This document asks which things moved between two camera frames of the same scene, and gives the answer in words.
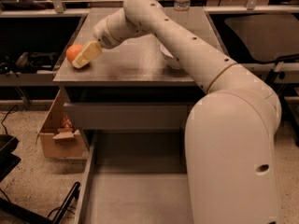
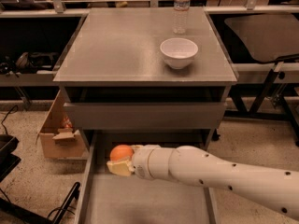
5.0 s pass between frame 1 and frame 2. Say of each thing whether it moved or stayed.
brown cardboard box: stayed
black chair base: stayed
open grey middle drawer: stayed
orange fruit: moved
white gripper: moved
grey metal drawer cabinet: stayed
